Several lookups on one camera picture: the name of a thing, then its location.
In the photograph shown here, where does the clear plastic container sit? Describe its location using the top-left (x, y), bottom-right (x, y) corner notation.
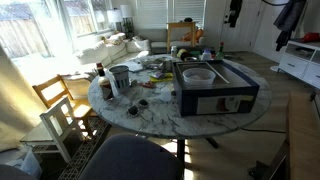
top-left (182, 68), bottom-right (217, 88)

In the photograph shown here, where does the small translucent white cup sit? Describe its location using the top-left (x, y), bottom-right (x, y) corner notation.
top-left (159, 87), bottom-right (173, 103)

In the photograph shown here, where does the yellow thank you bag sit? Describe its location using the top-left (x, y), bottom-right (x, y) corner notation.
top-left (148, 72), bottom-right (174, 83)

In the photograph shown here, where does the red ketchup sachet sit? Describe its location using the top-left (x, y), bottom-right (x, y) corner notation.
top-left (139, 81), bottom-right (156, 90)

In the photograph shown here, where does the small dark round cup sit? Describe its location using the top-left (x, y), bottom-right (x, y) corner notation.
top-left (137, 98), bottom-right (150, 108)
top-left (126, 105), bottom-right (140, 117)

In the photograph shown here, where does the dark blue cardboard box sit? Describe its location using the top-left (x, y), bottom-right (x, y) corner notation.
top-left (172, 59), bottom-right (261, 117)

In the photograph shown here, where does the white paper napkin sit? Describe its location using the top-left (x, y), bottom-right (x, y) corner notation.
top-left (123, 60), bottom-right (144, 73)

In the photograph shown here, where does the metal tin cup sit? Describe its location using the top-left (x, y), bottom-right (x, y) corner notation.
top-left (108, 65), bottom-right (131, 94)

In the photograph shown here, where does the yellow cylindrical can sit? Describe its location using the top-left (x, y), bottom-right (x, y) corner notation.
top-left (176, 48), bottom-right (190, 62)

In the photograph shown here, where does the brown sauce bottle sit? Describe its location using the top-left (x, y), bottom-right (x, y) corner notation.
top-left (96, 62), bottom-right (114, 101)

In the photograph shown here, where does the white bottle blue cap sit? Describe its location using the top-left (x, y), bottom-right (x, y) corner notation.
top-left (201, 49), bottom-right (213, 61)

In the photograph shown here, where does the orange plush toy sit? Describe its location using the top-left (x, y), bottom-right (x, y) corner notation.
top-left (182, 28), bottom-right (205, 43)

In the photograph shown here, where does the green house plant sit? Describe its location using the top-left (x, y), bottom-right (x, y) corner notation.
top-left (122, 16), bottom-right (135, 40)

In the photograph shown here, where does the green glass bottle red cap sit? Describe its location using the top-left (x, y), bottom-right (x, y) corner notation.
top-left (215, 41), bottom-right (225, 61)

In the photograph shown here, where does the white sofa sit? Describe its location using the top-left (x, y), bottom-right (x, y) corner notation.
top-left (76, 28), bottom-right (208, 68)

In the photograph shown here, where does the wooden chair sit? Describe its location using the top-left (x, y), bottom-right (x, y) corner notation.
top-left (32, 73), bottom-right (98, 138)

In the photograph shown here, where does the white shade table lamp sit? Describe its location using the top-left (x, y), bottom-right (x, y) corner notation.
top-left (106, 9), bottom-right (124, 33)
top-left (119, 4), bottom-right (134, 21)

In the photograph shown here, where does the patterned floor rug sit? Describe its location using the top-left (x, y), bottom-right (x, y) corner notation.
top-left (58, 116), bottom-right (113, 180)

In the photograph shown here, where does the small white chair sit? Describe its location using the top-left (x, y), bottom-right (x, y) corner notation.
top-left (39, 96), bottom-right (86, 164)

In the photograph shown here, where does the black hanging garment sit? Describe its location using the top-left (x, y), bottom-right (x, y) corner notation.
top-left (223, 0), bottom-right (244, 29)

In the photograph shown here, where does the small low table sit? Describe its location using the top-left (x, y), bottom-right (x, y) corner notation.
top-left (19, 121), bottom-right (56, 154)

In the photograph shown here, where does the metal robot stand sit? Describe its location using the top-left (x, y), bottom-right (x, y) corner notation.
top-left (248, 139), bottom-right (290, 180)

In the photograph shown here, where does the white drawer cabinet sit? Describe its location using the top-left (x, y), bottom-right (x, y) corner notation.
top-left (278, 39), bottom-right (320, 89)

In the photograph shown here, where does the dark hanging jacket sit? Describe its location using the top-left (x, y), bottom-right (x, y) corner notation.
top-left (273, 0), bottom-right (308, 52)

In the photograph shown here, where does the beige curtain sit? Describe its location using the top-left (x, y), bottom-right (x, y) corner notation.
top-left (0, 46), bottom-right (46, 152)

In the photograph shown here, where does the white plastic bag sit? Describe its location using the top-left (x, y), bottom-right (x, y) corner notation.
top-left (6, 146), bottom-right (43, 179)

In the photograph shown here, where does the wooden board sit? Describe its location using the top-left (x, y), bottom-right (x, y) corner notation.
top-left (285, 92), bottom-right (320, 180)

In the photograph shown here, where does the red bag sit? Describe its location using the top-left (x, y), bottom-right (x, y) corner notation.
top-left (299, 32), bottom-right (320, 44)

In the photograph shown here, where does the black floor cable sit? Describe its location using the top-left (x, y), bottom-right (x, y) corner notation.
top-left (239, 127), bottom-right (288, 135)

